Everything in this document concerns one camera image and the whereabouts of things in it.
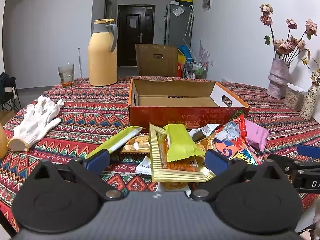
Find orange biscuit packet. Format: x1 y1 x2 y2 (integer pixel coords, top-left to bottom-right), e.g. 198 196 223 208
121 134 151 154

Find dried pink roses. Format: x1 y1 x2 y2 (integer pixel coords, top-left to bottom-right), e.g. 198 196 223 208
259 4 318 64

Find glass cup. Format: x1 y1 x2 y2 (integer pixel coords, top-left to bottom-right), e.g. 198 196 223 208
58 64 75 88

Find dark door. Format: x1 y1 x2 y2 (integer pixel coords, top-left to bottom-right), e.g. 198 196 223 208
117 4 155 67

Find pink ceramic vase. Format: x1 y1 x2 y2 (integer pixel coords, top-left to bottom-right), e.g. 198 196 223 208
266 57 290 99

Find white cotton glove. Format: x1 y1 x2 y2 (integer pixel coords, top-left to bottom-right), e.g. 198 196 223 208
35 95 65 110
7 102 62 152

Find patterned red tablecloth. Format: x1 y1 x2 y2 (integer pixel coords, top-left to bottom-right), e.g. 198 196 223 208
0 76 320 233

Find gold striped snack packet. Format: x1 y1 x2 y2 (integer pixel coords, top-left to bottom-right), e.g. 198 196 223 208
149 123 216 182

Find clear container of seeds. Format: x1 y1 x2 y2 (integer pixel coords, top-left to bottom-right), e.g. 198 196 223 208
284 83 308 112

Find black folding chair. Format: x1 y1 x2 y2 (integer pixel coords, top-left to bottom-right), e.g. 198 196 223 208
0 72 22 112

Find red cardboard box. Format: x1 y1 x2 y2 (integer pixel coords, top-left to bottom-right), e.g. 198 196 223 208
128 78 250 130

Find red gift box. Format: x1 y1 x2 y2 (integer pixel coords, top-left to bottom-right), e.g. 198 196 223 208
176 64 187 78

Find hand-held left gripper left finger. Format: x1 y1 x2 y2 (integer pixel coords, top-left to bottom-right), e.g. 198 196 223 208
27 149 128 202

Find speckled small vase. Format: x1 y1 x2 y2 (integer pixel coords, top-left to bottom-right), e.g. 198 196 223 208
299 85 319 120

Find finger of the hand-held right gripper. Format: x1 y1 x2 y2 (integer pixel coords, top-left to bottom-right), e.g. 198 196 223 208
297 144 320 159
267 153 304 178

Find yellow thermos jug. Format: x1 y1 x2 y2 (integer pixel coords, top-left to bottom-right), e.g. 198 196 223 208
88 19 118 87

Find grey refrigerator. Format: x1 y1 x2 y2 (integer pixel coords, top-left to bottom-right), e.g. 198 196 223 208
164 4 193 48

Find yellow flower branch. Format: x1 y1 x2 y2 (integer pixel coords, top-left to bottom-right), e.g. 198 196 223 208
301 57 320 87

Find pink snack packet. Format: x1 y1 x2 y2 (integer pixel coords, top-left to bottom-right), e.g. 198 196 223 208
244 119 270 152

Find white pole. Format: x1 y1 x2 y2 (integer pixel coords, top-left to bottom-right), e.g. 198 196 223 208
78 47 83 78

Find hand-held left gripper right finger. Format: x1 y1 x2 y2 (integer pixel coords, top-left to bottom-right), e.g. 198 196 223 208
189 149 288 202

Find red and blue chips bag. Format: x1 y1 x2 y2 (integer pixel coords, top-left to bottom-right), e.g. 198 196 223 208
212 114 264 167

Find pink dried grass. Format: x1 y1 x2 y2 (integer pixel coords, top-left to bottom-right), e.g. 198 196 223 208
194 39 210 62

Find dark snack packet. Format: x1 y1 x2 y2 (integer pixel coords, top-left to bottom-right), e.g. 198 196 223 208
189 124 220 142

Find white snack packet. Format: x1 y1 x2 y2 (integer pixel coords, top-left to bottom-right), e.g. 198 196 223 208
135 156 153 175

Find wire storage rack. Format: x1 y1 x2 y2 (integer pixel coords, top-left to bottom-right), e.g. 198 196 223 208
185 58 209 80

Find white folded umbrella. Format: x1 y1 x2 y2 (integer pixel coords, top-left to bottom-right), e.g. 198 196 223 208
185 5 195 37

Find long green snack packet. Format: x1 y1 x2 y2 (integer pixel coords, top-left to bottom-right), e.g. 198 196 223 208
85 126 143 160

